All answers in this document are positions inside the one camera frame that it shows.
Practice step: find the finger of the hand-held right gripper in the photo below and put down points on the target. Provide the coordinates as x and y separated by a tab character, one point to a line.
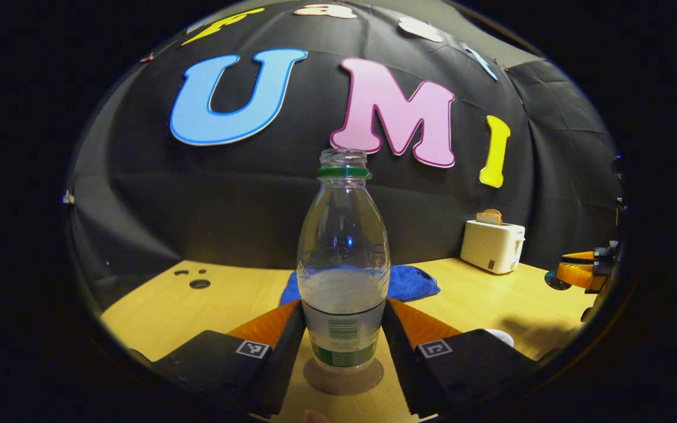
582	276
579	255

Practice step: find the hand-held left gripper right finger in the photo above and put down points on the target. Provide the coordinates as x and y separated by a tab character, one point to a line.
400	364

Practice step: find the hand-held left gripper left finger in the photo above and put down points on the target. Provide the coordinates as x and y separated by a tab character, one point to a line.
285	364

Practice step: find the teal teacup lid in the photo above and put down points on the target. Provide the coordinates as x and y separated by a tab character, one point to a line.
555	281

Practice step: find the round brown coaster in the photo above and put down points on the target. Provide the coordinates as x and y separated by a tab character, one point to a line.
315	382

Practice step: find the white-lined teacup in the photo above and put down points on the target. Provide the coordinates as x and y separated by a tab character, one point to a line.
502	337

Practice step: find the clear plastic water bottle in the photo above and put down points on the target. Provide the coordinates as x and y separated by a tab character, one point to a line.
343	247

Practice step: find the blue towel cloth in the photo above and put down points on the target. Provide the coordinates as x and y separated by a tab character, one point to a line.
412	282

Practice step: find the cream toaster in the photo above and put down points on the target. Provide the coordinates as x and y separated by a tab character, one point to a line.
491	247

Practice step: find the toast bread slice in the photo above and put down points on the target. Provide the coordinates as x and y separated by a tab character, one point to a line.
489	217

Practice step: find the black backdrop cloth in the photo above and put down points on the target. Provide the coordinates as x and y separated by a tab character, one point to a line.
256	188

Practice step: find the red cloth clip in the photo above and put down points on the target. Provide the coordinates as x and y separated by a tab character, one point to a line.
147	58

